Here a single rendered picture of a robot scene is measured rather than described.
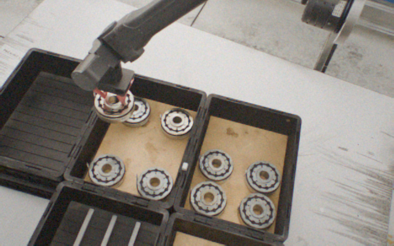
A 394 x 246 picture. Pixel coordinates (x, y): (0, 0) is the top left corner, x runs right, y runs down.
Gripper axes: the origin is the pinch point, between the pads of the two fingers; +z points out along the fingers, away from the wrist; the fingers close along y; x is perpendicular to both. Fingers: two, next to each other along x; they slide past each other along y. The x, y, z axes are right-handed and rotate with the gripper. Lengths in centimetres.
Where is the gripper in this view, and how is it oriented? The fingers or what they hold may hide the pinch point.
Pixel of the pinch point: (114, 98)
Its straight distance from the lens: 100.5
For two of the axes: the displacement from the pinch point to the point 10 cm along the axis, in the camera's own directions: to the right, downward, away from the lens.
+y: 9.6, 2.7, -0.8
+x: 2.7, -7.8, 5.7
